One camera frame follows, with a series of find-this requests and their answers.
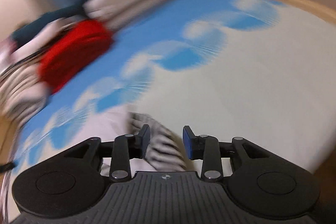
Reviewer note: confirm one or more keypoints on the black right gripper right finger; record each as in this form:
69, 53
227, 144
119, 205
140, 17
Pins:
257, 180

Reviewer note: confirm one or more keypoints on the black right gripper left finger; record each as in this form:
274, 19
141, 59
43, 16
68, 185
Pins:
62, 186

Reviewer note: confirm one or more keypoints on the striped grey hooded sweater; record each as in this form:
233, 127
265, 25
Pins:
133, 142

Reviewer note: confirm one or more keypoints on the folded white pink clothes stack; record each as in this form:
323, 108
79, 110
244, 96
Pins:
11, 53

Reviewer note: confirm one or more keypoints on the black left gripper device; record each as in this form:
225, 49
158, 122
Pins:
6, 167

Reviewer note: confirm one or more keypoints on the folded white quilt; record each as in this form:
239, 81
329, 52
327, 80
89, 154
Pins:
23, 94

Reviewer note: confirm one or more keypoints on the blue white patterned bedsheet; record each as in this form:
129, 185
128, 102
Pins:
259, 69

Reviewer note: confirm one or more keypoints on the red knitted blanket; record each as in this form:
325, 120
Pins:
81, 45

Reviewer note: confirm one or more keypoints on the dark teal shark plush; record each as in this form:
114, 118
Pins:
24, 34

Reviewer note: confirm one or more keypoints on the white plush toy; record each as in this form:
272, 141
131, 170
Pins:
101, 10

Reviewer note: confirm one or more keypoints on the wooden bed frame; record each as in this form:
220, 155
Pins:
323, 12

